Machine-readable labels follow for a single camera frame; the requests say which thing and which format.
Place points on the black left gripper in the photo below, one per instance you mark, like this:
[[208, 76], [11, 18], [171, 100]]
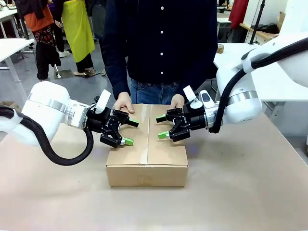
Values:
[[99, 122]]

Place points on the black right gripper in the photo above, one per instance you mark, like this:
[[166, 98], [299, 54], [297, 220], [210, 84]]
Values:
[[195, 118]]

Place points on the brown cardboard box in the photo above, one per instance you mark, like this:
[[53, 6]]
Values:
[[144, 156]]

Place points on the person's left forearm dark sleeve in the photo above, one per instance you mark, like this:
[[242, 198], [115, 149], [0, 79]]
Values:
[[209, 67]]

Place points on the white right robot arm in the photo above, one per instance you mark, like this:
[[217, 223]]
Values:
[[243, 108]]

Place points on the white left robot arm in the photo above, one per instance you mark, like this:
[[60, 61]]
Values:
[[45, 98]]

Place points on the person's right forearm dark sleeve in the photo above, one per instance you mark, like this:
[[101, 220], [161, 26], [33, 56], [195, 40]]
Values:
[[115, 72]]

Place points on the small cardboard box on floor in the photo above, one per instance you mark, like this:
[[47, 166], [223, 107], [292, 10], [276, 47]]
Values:
[[9, 106]]

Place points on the person's left hand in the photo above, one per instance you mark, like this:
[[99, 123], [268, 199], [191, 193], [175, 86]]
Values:
[[178, 101]]

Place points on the person's right hand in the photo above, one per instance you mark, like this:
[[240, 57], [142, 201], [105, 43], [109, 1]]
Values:
[[124, 101]]

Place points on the blue jeans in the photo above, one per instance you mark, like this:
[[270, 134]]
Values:
[[154, 92]]

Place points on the black floor mat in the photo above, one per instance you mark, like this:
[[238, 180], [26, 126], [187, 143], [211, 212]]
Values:
[[63, 73]]

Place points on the dark navy buttoned shirt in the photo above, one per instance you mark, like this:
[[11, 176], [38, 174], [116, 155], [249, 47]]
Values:
[[163, 41]]

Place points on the brown packing tape roll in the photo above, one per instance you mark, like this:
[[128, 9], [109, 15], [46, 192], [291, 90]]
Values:
[[220, 48]]

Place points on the person in yellow apron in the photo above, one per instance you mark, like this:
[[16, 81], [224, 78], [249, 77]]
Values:
[[78, 31]]

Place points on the person in orange top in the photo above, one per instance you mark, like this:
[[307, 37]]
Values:
[[43, 33]]

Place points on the wooden top workbench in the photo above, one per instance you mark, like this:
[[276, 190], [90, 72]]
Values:
[[261, 34]]

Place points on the red hanging garment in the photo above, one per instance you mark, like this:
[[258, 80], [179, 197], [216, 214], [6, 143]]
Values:
[[238, 12]]

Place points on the black tripod stand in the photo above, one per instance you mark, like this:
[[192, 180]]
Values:
[[257, 21]]

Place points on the black bag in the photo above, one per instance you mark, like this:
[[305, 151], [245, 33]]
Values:
[[267, 27]]

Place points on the white table with grey legs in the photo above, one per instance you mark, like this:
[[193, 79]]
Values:
[[12, 47]]

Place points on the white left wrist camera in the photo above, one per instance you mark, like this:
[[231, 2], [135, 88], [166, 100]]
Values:
[[104, 99]]

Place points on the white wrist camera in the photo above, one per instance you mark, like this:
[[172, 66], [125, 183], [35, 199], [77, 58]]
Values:
[[190, 93], [104, 99]]

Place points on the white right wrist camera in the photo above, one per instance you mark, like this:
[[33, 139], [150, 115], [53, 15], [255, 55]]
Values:
[[190, 93]]

